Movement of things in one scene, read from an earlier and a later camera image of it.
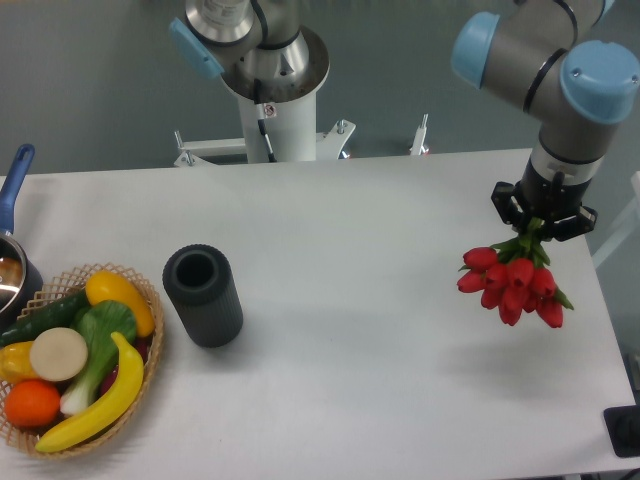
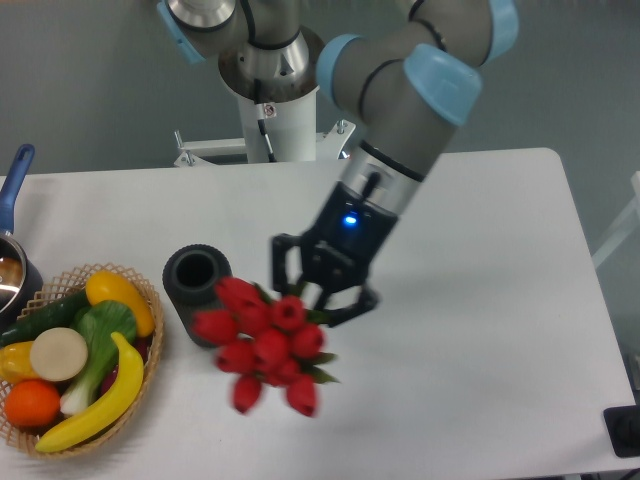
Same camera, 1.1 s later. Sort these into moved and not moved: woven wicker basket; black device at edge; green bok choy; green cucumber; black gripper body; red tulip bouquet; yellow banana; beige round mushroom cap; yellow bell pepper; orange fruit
Moved: black gripper body; red tulip bouquet
Not moved: woven wicker basket; yellow banana; orange fruit; green cucumber; green bok choy; yellow bell pepper; beige round mushroom cap; black device at edge
